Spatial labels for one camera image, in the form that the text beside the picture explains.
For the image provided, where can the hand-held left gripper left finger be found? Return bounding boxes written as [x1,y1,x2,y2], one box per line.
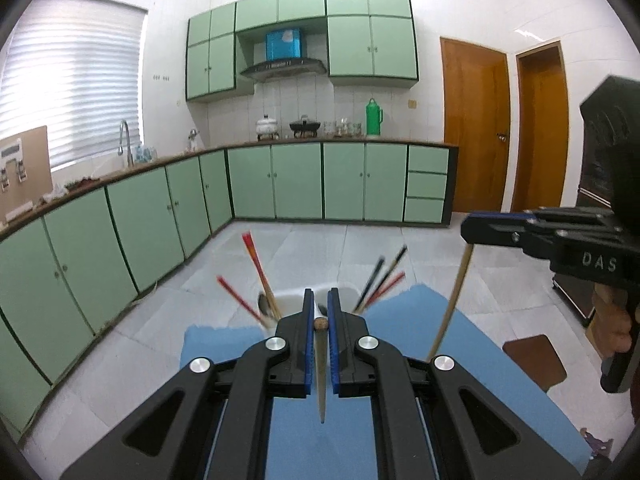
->
[60,287,317,480]

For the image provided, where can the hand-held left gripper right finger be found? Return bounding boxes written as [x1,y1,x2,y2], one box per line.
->
[326,287,583,480]

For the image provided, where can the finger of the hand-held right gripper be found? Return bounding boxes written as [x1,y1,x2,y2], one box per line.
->
[460,207,624,259]

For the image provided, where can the light wooden chopstick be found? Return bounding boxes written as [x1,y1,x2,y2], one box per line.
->
[425,244,474,364]
[312,315,330,425]

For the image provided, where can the white two-compartment utensil holder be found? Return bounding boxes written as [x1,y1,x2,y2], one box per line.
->
[257,286,371,332]

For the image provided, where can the group of chopsticks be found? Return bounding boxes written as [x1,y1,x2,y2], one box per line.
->
[216,232,409,324]

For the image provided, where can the person's right hand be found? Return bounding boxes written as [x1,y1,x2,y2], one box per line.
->
[595,287,634,361]

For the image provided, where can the metal spoon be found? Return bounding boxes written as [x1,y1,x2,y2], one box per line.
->
[257,292,282,322]

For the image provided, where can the blue mat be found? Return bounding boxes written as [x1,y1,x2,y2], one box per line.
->
[180,284,591,480]

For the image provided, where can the wooden door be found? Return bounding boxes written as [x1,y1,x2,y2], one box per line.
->
[511,40,571,214]
[440,36,511,214]

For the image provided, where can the brown stool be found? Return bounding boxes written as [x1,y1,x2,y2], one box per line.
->
[502,334,568,394]

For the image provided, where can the green thermos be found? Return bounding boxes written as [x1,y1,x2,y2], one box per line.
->
[365,98,385,137]

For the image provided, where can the colourful patterned object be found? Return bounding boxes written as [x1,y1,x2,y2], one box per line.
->
[580,427,614,461]

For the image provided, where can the green base cabinets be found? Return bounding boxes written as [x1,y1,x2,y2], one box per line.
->
[0,141,460,446]

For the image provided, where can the black pot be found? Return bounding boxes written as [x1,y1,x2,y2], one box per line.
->
[289,115,323,140]

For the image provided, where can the range hood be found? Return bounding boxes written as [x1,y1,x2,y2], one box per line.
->
[240,58,328,81]

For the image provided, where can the metal faucet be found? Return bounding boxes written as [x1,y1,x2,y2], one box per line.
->
[117,120,135,167]

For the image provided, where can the blue box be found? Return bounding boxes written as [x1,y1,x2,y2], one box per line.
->
[265,27,304,61]

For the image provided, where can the rumpled cloth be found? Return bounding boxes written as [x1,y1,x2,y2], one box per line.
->
[50,176,101,196]

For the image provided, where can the cardboard board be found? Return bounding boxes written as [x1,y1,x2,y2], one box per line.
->
[0,126,54,224]

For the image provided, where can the white window blind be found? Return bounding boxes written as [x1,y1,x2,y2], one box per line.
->
[0,0,149,172]

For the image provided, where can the white cable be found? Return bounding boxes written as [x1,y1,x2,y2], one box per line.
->
[132,282,161,306]

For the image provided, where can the green wall cabinets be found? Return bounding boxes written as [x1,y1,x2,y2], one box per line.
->
[185,0,420,104]

